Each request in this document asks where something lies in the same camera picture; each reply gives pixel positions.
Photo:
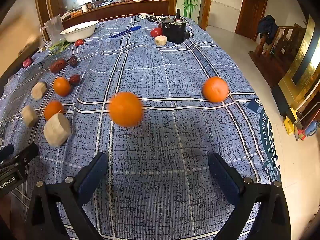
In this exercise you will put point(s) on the orange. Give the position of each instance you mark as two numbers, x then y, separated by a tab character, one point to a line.
125	108
215	89
52	108
61	86

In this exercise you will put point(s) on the green leafy vegetable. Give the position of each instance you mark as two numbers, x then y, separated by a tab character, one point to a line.
58	46

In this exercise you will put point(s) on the blue pen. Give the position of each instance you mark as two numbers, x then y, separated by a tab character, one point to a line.
125	32

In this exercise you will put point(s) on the pink labelled jar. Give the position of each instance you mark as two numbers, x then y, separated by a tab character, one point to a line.
27	62

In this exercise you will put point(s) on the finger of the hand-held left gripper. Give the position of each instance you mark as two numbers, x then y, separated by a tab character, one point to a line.
26	155
6	152

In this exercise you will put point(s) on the red tomato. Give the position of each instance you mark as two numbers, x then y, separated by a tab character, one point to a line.
156	32
79	42

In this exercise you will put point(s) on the wooden door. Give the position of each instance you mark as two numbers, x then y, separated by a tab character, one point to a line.
251	12

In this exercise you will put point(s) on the white bowl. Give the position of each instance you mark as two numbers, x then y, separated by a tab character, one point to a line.
79	31

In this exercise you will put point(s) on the clear glass pitcher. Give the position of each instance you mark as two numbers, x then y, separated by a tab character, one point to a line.
53	28

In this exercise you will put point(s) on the blue plaid tablecloth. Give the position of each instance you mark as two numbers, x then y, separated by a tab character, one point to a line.
162	80

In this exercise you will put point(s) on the wooden stair railing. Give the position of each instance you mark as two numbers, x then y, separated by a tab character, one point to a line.
277	55

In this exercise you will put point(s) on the wooden sideboard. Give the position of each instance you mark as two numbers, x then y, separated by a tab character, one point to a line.
120	10

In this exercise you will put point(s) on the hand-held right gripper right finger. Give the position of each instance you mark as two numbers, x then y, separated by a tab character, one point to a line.
222	177

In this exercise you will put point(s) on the dark red date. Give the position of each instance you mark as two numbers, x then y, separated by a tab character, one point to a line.
74	79
73	61

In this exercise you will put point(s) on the yellow dustpan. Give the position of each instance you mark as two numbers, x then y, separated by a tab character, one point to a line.
290	123

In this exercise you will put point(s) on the black electronic device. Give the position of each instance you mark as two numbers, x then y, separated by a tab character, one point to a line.
175	31

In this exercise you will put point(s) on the white paper roll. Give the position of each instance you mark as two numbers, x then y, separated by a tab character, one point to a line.
84	8

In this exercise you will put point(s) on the dark jacket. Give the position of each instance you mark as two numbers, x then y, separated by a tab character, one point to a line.
268	27

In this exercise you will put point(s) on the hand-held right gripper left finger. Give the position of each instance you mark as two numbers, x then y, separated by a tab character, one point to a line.
93	177

